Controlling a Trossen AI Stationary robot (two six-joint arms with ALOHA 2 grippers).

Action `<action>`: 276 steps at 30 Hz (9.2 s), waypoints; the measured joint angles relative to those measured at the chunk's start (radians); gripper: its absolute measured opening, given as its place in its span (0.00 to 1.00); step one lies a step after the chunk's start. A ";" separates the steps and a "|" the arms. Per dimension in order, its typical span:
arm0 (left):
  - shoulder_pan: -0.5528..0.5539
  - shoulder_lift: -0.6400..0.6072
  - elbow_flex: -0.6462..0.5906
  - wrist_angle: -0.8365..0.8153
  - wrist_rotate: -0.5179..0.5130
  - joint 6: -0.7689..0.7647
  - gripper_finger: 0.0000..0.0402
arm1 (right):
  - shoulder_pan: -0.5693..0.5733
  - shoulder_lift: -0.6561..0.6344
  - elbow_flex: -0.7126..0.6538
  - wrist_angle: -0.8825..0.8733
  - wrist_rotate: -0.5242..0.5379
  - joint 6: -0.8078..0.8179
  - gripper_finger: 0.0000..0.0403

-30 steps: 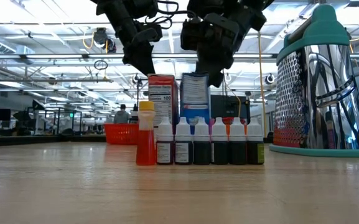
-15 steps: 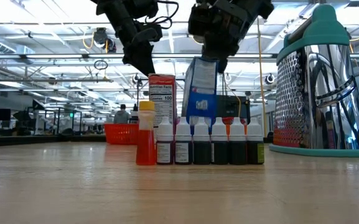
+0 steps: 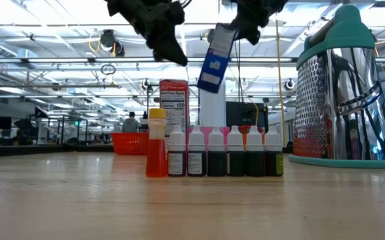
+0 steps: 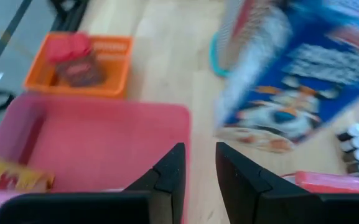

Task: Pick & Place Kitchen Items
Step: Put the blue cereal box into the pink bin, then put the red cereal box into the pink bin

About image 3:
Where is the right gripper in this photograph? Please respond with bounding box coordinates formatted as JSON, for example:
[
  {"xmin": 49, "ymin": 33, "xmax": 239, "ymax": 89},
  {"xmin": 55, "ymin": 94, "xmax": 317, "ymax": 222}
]
[{"xmin": 230, "ymin": 0, "xmax": 290, "ymax": 46}]

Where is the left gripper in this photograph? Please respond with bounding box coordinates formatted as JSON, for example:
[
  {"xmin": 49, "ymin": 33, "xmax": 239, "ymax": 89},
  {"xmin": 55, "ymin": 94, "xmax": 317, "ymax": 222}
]
[{"xmin": 105, "ymin": 0, "xmax": 188, "ymax": 67}]

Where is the blue mini cereal box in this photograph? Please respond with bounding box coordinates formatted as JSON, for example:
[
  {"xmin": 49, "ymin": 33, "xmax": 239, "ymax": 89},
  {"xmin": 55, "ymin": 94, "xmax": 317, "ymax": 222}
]
[{"xmin": 197, "ymin": 22, "xmax": 240, "ymax": 95}]

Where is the red mini cereal box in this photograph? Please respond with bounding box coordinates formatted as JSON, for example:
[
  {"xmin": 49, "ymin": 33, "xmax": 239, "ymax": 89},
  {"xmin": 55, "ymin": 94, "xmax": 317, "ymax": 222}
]
[{"xmin": 159, "ymin": 79, "xmax": 190, "ymax": 137}]

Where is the dark bottle black white top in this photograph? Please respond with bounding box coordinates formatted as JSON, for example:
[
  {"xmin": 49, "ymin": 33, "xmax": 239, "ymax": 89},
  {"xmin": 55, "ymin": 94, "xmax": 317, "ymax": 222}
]
[{"xmin": 139, "ymin": 111, "xmax": 150, "ymax": 133}]

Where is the orange bottle yellow cap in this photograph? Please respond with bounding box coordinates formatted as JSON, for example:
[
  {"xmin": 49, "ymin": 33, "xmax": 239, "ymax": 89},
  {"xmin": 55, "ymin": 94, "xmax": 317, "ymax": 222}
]
[{"xmin": 145, "ymin": 108, "xmax": 168, "ymax": 179}]

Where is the dark red dropper bottle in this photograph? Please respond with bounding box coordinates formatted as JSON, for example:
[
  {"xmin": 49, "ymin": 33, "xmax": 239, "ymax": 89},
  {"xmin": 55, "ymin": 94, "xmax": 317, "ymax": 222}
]
[{"xmin": 167, "ymin": 125, "xmax": 187, "ymax": 177}]

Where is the dark blue dropper bottle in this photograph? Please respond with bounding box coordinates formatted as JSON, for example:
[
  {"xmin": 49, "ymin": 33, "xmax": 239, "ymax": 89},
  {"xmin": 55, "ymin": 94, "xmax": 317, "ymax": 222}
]
[{"xmin": 187, "ymin": 125, "xmax": 208, "ymax": 177}]

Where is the steel box grater teal trim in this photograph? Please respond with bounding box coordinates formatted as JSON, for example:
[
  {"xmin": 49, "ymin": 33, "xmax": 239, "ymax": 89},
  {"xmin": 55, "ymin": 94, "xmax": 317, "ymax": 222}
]
[{"xmin": 288, "ymin": 3, "xmax": 385, "ymax": 169}]

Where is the green-label dropper bottle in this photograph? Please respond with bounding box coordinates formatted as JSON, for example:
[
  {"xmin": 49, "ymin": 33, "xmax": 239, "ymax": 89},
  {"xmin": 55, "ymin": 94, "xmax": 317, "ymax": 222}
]
[{"xmin": 264, "ymin": 125, "xmax": 285, "ymax": 177}]

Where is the black round ceiling device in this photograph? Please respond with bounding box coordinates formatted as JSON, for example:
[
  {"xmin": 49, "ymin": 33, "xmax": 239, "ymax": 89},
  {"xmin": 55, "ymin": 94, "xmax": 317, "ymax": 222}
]
[{"xmin": 99, "ymin": 29, "xmax": 117, "ymax": 48}]

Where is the white column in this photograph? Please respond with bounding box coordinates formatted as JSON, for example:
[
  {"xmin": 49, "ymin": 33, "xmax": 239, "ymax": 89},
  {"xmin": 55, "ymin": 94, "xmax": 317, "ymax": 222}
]
[{"xmin": 200, "ymin": 76, "xmax": 227, "ymax": 128}]

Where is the person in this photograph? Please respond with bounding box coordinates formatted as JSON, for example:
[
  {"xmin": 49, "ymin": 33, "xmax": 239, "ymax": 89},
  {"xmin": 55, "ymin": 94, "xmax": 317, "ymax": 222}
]
[{"xmin": 121, "ymin": 111, "xmax": 141, "ymax": 133}]

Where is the black wide monitor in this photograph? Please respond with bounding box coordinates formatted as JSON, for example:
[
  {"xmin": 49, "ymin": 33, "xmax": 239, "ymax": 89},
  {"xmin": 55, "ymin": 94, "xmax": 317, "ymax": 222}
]
[{"xmin": 226, "ymin": 101, "xmax": 269, "ymax": 127}]

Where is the pink plastic bin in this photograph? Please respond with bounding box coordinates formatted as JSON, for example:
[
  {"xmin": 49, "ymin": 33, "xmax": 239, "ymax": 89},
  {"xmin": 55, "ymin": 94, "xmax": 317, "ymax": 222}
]
[{"xmin": 185, "ymin": 125, "xmax": 232, "ymax": 145}]

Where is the red plastic basket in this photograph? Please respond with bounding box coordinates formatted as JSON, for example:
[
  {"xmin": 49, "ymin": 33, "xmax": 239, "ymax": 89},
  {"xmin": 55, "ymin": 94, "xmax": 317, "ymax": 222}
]
[{"xmin": 111, "ymin": 132, "xmax": 150, "ymax": 156}]

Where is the yellow hanging cable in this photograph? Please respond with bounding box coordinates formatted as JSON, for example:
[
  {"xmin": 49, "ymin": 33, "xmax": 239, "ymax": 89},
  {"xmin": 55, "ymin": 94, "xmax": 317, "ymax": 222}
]
[{"xmin": 274, "ymin": 18, "xmax": 286, "ymax": 147}]

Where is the hanging black cable loop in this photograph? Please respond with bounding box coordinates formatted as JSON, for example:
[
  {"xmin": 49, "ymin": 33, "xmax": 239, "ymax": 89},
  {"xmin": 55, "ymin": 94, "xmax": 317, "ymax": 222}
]
[{"xmin": 100, "ymin": 63, "xmax": 117, "ymax": 76}]

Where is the yellow ceiling cable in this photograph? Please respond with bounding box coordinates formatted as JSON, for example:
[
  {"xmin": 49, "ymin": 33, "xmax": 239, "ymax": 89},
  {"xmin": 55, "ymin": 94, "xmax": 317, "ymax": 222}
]
[{"xmin": 88, "ymin": 31, "xmax": 101, "ymax": 53}]

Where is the black workstation frame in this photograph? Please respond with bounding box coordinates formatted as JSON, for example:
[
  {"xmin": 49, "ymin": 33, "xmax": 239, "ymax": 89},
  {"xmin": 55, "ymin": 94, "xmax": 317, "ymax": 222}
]
[{"xmin": 28, "ymin": 106, "xmax": 89, "ymax": 146}]

